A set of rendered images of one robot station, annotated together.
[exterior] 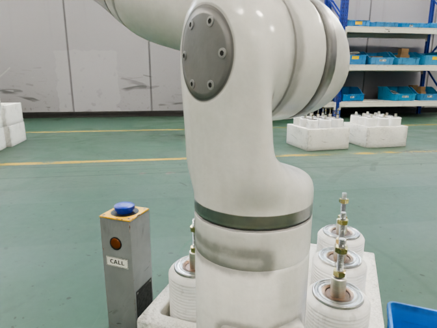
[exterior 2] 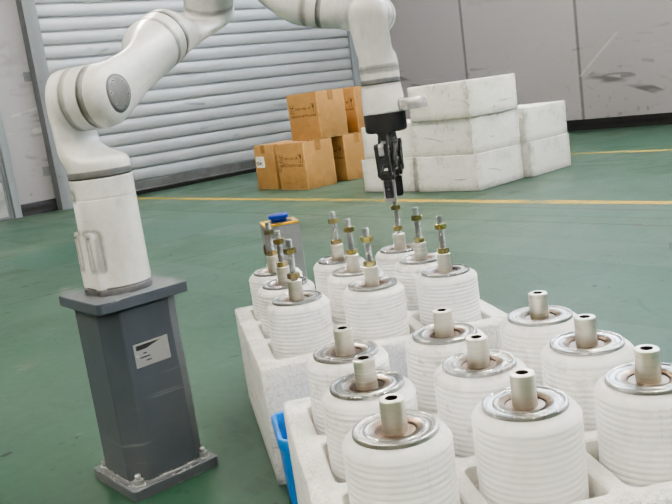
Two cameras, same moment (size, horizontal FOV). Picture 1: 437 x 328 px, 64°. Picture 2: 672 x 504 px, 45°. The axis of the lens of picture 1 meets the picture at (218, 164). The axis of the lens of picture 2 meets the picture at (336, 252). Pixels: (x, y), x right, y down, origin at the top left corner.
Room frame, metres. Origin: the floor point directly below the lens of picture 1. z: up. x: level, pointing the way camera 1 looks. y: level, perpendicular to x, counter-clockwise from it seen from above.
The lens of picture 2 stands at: (-0.08, -1.22, 0.54)
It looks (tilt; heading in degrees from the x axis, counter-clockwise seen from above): 11 degrees down; 59
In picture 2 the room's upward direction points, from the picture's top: 8 degrees counter-clockwise
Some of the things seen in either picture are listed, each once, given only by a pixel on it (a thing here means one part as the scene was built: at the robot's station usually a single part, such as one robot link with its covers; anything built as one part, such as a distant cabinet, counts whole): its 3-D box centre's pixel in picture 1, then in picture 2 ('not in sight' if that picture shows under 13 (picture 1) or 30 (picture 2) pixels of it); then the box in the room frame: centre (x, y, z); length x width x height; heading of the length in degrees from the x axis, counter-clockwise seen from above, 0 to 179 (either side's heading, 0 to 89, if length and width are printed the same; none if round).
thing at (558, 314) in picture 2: not in sight; (539, 316); (0.59, -0.56, 0.25); 0.08 x 0.08 x 0.01
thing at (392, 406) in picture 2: not in sight; (393, 415); (0.28, -0.68, 0.26); 0.02 x 0.02 x 0.03
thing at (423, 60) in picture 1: (424, 58); not in sight; (5.79, -3.28, 0.90); 0.50 x 0.38 x 0.21; 7
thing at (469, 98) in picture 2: not in sight; (462, 98); (2.74, 1.99, 0.45); 0.39 x 0.39 x 0.18; 9
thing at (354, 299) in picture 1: (337, 293); (296, 298); (0.47, -0.18, 0.25); 0.08 x 0.08 x 0.01
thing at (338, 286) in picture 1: (338, 286); (295, 290); (0.47, -0.18, 0.26); 0.02 x 0.02 x 0.03
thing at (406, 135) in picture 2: not in sight; (411, 137); (2.70, 2.40, 0.27); 0.39 x 0.39 x 0.18; 10
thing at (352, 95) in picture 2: not in sight; (355, 108); (3.06, 3.45, 0.45); 0.30 x 0.24 x 0.30; 96
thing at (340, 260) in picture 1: (340, 261); (291, 264); (0.47, -0.18, 0.31); 0.01 x 0.01 x 0.08
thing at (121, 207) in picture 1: (124, 209); (278, 218); (0.65, 0.19, 0.32); 0.04 x 0.04 x 0.02
